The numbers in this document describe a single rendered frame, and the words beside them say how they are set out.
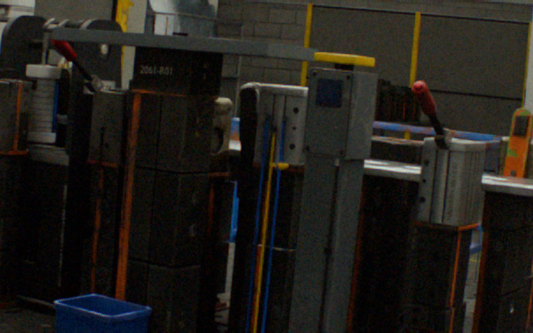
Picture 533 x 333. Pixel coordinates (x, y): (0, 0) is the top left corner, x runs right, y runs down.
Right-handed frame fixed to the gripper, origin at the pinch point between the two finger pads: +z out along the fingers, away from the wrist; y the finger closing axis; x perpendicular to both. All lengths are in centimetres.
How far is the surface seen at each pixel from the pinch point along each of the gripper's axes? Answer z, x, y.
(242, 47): -13, -84, -45
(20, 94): -3, -37, -35
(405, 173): 3, -95, -14
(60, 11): -28, 189, 231
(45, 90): -3.5, -35.6, -28.1
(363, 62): -13, -99, -39
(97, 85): -5, -49, -30
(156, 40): -13, -70, -45
